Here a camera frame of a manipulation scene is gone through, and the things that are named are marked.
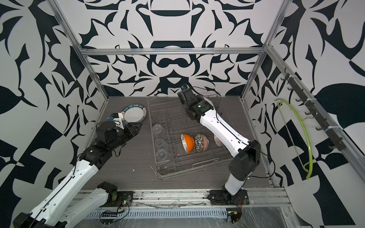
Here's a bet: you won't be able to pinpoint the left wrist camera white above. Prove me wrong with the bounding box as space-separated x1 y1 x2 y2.
107 113 124 129

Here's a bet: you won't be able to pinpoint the green plastic hanger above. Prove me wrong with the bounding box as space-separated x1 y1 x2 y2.
275 98 314 180

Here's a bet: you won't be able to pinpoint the white orange small bowl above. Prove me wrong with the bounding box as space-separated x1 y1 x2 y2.
181 134 195 154

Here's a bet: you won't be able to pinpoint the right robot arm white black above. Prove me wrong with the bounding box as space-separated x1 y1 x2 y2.
178 85 261 196

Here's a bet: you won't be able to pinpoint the clear smooth plastic cup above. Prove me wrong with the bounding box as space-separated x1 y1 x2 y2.
152 124 165 137

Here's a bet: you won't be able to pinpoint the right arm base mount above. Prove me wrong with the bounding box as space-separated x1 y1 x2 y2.
207 189 250 206

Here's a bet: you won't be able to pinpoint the aluminium frame bars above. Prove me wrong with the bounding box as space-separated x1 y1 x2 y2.
48 1 365 180

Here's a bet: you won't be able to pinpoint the green rim lettered plate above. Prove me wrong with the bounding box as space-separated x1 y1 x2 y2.
121 103 147 123

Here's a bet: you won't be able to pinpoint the white slotted cable duct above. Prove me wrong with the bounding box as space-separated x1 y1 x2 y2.
86 208 227 220

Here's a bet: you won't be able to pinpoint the black white patterned bowl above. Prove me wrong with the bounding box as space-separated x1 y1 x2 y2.
194 134 209 153

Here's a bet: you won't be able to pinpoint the frosted textured plastic cup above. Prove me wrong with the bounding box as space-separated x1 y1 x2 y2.
155 139 169 150

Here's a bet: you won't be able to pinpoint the grey wire dish rack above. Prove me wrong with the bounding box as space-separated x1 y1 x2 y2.
148 97 232 179

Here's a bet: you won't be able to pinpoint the black wall hook rail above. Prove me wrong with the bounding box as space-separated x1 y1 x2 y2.
282 68 347 151

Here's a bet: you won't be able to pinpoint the pink ribbed bowl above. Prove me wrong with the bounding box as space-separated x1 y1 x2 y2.
214 135 224 147

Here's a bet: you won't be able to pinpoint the clear faceted plastic cup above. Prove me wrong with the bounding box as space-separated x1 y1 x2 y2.
156 149 172 166

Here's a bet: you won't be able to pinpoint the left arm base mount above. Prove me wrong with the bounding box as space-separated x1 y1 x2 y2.
100 191 135 207

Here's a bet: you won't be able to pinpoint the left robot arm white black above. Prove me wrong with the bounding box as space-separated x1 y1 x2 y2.
13 121 142 228

